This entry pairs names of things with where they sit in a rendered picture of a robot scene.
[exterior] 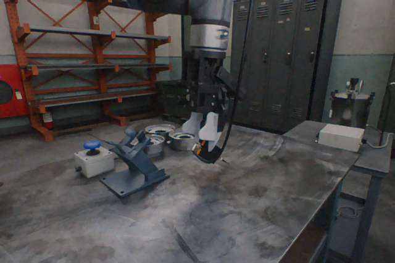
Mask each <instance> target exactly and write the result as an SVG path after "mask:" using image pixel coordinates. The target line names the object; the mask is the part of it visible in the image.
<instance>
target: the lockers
mask: <svg viewBox="0 0 395 263"><path fill-rule="evenodd" d="M249 1H250V0H235V1H233V21H232V36H231V65H230V74H231V75H232V76H233V78H234V79H235V80H236V81H238V76H239V68H240V64H241V56H242V51H243V44H244V36H245V31H246V23H247V15H248V10H249ZM341 2H342V0H253V5H252V14H251V22H250V26H249V34H248V39H247V46H246V54H245V59H244V66H243V74H242V77H241V84H240V85H241V86H242V87H243V88H244V89H245V90H246V91H247V93H246V95H245V97H244V99H243V101H237V104H236V110H235V115H234V119H233V123H232V125H238V126H242V127H247V128H252V129H255V130H260V131H263V132H269V133H274V134H277V135H284V134H285V133H287V132H289V131H290V130H292V129H293V128H294V127H295V126H297V125H299V124H300V123H302V122H303V121H305V120H311V121H316V122H322V117H323V109H324V105H325V98H326V91H327V87H328V80H329V76H330V69H331V61H332V57H333V50H334V46H335V39H336V32H337V27H338V21H339V14H340V10H341ZM288 58H289V64H286V60H287V61H288ZM264 59H266V61H267V63H264Z"/></svg>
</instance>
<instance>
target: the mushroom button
mask: <svg viewBox="0 0 395 263"><path fill-rule="evenodd" d="M100 146H101V143H100V142H99V141H89V142H86V143H85V144H84V145H83V147H84V148H85V149H90V151H91V152H96V148H98V147H100Z"/></svg>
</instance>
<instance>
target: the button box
mask: <svg viewBox="0 0 395 263"><path fill-rule="evenodd" d="M113 155H114V153H113V152H111V151H109V150H107V149H105V148H103V147H102V146H100V147H98V148H96V152H91V151H90V149H87V150H84V151H80V152H76V153H74V160H75V171H76V172H80V173H82V174H83V175H84V176H85V177H87V178H89V177H93V176H95V175H99V174H101V173H104V172H107V171H110V170H114V169H115V168H114V158H113Z"/></svg>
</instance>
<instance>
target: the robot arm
mask: <svg viewBox="0 0 395 263"><path fill-rule="evenodd" d="M126 2H127V5H128V6H129V8H131V9H134V10H141V11H143V12H158V13H165V14H178V15H191V30H190V41H189V46H190V48H192V49H193V50H190V51H183V62H182V73H181V81H176V89H175V106H184V107H185V108H189V111H191V117H190V119H189V120H188V121H187V122H186V123H184V124H183V126H182V130H183V131H184V132H185V133H192V134H194V136H195V140H196V141H199V142H201V143H202V142H203V140H206V141H209V142H208V147H207V151H208V152H209V151H211V150H212V149H213V148H214V146H215V145H216V143H217V141H218V140H219V138H220V135H221V134H222V131H223V129H224V128H225V125H226V122H227V117H228V99H227V97H228V98H229V99H230V100H233V101H234V100H235V93H236V87H237V81H236V80H235V79H234V78H233V76H232V75H231V74H230V73H229V72H228V71H227V70H226V69H225V68H224V67H223V66H220V65H217V58H218V59H225V58H226V52H224V50H227V48H228V37H229V31H230V22H231V12H232V6H233V0H126ZM178 88H183V97H182V98H180V100H179V101H177V97H178ZM246 93H247V91H246V90H245V89H244V88H243V87H242V86H241V85H240V88H239V95H238V101H243V99H244V97H245V95H246ZM210 111H214V113H213V112H210Z"/></svg>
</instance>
